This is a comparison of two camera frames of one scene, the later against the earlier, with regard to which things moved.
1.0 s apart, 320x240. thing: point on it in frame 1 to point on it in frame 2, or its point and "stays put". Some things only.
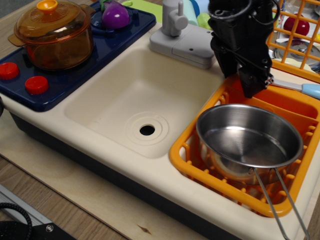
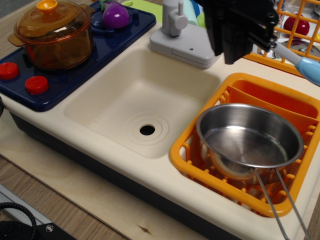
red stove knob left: x=9 y=70 stays put
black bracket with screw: x=49 y=231 stays put
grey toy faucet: x=191 y=43 stays put
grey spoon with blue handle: x=312 y=90 to x=308 y=69
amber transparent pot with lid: x=56 y=36 stays put
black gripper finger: x=255 y=80 to x=237 y=42
